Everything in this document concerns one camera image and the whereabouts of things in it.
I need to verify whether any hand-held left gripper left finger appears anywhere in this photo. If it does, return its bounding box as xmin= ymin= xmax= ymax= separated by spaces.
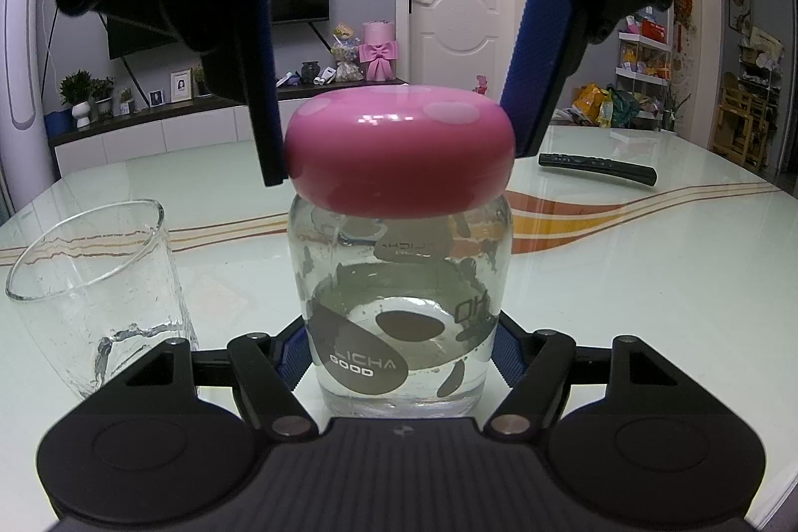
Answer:
xmin=84 ymin=319 xmax=316 ymax=441

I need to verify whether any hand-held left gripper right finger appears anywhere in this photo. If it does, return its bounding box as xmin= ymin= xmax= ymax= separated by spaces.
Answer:
xmin=483 ymin=317 xmax=718 ymax=439

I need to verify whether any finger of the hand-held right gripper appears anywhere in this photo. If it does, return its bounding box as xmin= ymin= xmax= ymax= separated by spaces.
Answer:
xmin=499 ymin=0 xmax=690 ymax=159
xmin=53 ymin=0 xmax=291 ymax=188

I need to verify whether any clear glass bottle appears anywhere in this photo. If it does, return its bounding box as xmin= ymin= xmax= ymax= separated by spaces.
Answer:
xmin=287 ymin=189 xmax=520 ymax=422

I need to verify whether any pink dotted bottle cap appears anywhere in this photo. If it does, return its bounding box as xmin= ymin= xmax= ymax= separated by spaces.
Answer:
xmin=283 ymin=84 xmax=518 ymax=222

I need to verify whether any clear glass cup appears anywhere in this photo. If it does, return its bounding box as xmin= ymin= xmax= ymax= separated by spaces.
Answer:
xmin=5 ymin=199 xmax=201 ymax=402

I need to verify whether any yellow plastic bag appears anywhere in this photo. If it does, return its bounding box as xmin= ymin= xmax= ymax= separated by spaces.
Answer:
xmin=573 ymin=82 xmax=615 ymax=128

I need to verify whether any wrapped flower bouquet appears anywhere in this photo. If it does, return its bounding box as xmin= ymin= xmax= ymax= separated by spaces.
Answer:
xmin=329 ymin=23 xmax=364 ymax=85

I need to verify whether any green plastic bag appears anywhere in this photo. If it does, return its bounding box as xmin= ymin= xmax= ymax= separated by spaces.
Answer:
xmin=607 ymin=86 xmax=641 ymax=129

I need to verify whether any white television cabinet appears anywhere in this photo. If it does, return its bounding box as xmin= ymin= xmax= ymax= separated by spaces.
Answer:
xmin=52 ymin=81 xmax=413 ymax=179

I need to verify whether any white storage shelf rack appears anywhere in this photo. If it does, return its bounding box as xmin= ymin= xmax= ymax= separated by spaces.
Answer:
xmin=613 ymin=13 xmax=678 ymax=134

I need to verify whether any pink gift box with bow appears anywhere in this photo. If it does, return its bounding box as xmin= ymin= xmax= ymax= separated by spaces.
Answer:
xmin=358 ymin=21 xmax=400 ymax=83

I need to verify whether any black remote control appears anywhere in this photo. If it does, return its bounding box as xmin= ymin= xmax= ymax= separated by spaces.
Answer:
xmin=537 ymin=152 xmax=660 ymax=188

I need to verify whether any red round door ornament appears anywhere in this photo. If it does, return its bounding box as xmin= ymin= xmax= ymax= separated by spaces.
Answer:
xmin=676 ymin=0 xmax=697 ymax=67

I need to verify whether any potted plant in white pot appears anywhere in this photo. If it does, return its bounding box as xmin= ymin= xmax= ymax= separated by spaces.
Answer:
xmin=58 ymin=69 xmax=96 ymax=129

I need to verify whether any wooden stool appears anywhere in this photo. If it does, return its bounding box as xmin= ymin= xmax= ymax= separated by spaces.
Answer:
xmin=712 ymin=88 xmax=772 ymax=173

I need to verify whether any white tower air conditioner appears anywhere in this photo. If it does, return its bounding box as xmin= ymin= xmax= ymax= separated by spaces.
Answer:
xmin=0 ymin=0 xmax=63 ymax=225

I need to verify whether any white photo frame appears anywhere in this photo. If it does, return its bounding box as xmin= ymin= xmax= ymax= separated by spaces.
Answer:
xmin=170 ymin=67 xmax=194 ymax=103

